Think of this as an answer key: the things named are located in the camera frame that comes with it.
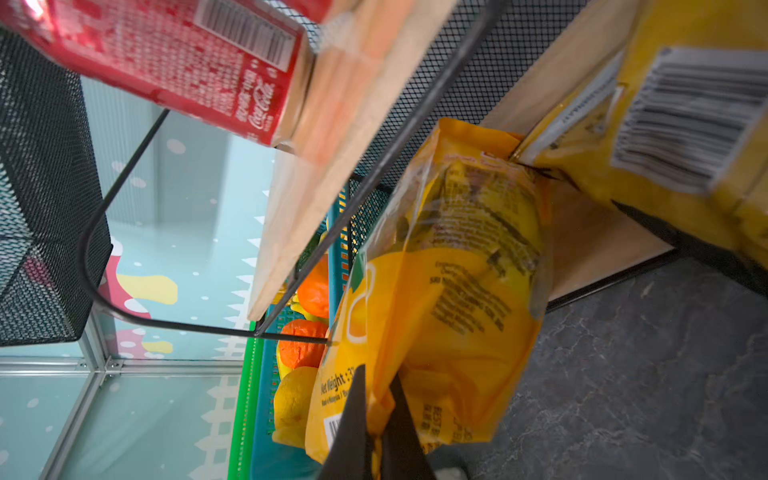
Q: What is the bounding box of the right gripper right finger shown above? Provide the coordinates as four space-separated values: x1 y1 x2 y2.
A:
381 376 436 480

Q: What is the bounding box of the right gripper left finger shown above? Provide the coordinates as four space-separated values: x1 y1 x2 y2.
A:
318 365 374 480

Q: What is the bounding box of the yellow black snack bag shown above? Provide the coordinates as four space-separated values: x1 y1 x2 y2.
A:
513 1 767 294

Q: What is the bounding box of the teal plastic basket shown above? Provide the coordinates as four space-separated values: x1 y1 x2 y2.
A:
248 185 361 480

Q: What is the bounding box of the green plastic basket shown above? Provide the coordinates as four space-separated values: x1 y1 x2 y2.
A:
228 339 263 480

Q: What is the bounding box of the orange fruit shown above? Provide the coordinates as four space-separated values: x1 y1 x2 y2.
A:
277 319 328 369
297 255 330 319

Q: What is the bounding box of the right red cola can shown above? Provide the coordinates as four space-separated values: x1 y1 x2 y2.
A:
1 0 313 147

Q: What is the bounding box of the black mesh wall basket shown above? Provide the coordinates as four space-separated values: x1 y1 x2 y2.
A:
1 30 102 347

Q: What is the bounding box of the black wire wooden shelf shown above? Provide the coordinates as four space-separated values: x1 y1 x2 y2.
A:
77 0 682 346

